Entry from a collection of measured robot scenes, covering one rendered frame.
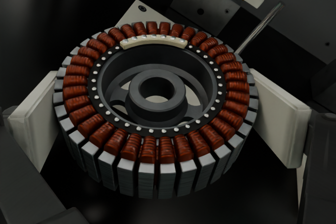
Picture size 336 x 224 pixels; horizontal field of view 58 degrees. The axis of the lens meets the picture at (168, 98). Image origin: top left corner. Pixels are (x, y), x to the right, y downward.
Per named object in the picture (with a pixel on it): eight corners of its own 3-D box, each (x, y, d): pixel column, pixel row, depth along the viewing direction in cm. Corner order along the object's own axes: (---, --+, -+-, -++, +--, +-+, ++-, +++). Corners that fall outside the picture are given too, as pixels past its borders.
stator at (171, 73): (266, 194, 16) (293, 160, 14) (52, 211, 15) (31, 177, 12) (221, 55, 24) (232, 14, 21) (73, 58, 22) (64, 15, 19)
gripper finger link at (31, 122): (36, 182, 13) (17, 183, 13) (67, 116, 19) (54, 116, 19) (26, 116, 12) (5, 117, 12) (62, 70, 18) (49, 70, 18)
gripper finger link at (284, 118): (296, 108, 13) (313, 108, 13) (242, 68, 19) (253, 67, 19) (286, 169, 14) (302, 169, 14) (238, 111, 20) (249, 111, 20)
